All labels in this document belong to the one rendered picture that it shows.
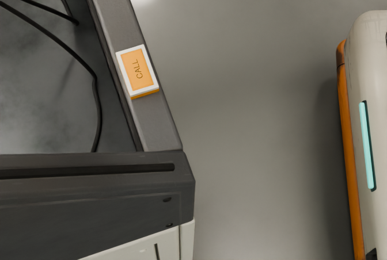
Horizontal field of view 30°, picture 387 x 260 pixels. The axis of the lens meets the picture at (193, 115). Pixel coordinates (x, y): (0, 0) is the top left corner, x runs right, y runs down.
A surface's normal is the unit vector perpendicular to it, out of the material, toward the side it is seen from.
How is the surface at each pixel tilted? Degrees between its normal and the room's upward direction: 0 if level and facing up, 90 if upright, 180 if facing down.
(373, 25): 17
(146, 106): 0
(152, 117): 0
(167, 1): 0
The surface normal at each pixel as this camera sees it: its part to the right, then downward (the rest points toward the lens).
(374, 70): -0.46, -0.31
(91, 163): 0.65, -0.47
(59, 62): 0.01, -0.36
